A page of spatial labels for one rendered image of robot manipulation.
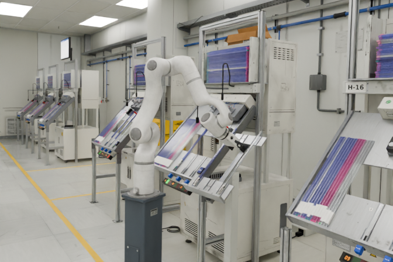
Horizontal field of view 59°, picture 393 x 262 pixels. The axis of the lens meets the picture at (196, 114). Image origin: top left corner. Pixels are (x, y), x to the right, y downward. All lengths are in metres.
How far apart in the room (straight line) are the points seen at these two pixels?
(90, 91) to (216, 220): 4.65
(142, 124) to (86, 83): 4.95
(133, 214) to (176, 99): 2.02
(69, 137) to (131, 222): 4.82
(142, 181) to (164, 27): 4.08
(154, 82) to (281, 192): 1.47
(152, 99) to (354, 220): 1.16
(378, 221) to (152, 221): 1.17
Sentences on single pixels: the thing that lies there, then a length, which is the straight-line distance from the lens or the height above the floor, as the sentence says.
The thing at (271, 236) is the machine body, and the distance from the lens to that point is 2.95.
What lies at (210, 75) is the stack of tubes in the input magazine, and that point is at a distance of 2.92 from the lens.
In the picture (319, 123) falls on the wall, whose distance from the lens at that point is 4.03.
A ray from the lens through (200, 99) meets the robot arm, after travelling 1.86.
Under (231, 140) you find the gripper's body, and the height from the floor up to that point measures 1.04.
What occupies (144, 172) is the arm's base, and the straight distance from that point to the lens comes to 2.03.
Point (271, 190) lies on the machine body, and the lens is 2.83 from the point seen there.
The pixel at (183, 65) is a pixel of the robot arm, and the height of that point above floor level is 1.44.
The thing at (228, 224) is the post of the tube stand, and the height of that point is 0.49.
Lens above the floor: 1.28
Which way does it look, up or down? 3 degrees down
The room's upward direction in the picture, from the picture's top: 1 degrees clockwise
